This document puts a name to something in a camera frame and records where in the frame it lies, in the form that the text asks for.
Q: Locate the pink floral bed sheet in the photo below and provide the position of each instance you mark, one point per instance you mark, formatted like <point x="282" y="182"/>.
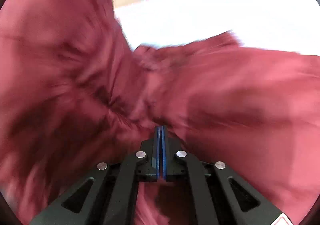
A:
<point x="287" y="25"/>

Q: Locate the maroon quilted down jacket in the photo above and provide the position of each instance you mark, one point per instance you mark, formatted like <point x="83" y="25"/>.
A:
<point x="74" y="94"/>

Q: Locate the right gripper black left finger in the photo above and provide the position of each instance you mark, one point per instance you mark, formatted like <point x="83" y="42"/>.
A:
<point x="107" y="194"/>

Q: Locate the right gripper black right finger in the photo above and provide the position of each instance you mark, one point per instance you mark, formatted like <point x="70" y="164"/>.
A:
<point x="218" y="194"/>

